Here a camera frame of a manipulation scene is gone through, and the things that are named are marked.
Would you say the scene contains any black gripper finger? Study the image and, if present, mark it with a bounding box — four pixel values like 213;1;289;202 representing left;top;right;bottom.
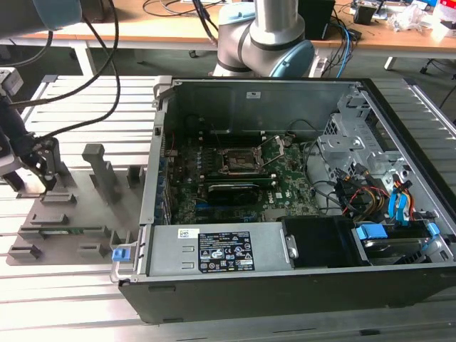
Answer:
21;141;51;190
49;137;61;192

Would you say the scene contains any metal socket cover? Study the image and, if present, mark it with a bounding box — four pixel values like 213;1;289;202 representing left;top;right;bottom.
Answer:
255;135;288;170

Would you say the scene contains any CPU socket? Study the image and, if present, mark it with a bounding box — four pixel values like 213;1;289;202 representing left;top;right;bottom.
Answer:
220;146;266;175

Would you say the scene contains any grey parts rack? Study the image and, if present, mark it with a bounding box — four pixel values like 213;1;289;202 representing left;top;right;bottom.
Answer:
6;144;147;266

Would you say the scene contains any green RAM stick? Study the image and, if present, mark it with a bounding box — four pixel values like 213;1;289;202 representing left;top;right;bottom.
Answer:
38;229;86;237

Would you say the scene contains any grey power supply unit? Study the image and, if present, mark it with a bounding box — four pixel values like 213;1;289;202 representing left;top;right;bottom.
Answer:
145;222;290;278

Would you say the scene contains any wooden desk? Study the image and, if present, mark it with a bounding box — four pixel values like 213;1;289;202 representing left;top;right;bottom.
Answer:
0;0;456;78

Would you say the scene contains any black graphics card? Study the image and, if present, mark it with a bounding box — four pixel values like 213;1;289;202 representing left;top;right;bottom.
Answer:
206;183;261;207

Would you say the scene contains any black open PC case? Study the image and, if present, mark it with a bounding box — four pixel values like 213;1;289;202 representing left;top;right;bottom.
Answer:
110;75;456;324

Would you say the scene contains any green motherboard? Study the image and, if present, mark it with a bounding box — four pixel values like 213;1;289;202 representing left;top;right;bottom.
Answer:
162;133;321;225

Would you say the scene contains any white power strip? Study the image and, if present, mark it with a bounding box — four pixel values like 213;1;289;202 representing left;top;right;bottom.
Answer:
309;56;327;78

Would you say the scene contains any silver drive cage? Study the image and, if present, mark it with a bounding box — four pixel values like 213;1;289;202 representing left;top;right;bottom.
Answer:
315;94;420;190

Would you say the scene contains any black desk organizer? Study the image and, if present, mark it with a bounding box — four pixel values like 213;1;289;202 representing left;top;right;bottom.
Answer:
356;3;375;25

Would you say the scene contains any hard disk with blue carrier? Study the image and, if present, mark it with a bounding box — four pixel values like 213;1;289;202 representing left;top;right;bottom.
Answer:
352;222;441;267

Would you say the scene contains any clear plastic bag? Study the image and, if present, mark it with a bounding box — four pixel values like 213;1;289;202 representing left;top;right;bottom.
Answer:
388;3;428;31

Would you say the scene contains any white cardboard box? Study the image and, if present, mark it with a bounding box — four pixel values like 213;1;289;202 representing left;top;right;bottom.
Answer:
432;0;456;41

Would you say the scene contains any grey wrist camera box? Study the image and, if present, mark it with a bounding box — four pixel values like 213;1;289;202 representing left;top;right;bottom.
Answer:
0;66;24;96

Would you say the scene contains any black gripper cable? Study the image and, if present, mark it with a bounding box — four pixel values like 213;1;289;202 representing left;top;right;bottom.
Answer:
33;0;124;142

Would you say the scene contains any wire locking lever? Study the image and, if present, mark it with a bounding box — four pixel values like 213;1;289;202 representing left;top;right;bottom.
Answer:
210;122;224;155

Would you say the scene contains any coloured power wire bundle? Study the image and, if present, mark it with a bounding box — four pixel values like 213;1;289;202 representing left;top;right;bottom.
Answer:
341;177;391;217

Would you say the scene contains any blue flat cable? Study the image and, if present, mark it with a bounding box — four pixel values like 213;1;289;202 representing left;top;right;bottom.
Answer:
386;194;399;225
393;180;411;229

